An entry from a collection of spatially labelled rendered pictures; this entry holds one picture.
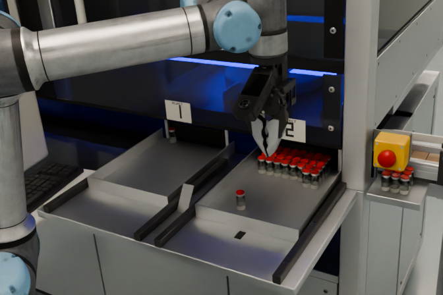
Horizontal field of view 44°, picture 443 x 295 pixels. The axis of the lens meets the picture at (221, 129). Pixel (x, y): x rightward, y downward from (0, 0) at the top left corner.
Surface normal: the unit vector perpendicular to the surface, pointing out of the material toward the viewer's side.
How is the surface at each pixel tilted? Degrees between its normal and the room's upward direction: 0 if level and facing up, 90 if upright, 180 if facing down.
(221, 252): 0
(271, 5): 90
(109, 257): 90
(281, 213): 0
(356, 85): 90
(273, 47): 90
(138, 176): 0
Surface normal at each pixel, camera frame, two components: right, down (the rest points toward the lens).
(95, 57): 0.26, 0.50
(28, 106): 0.92, 0.10
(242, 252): -0.07, -0.91
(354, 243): -0.50, 0.38
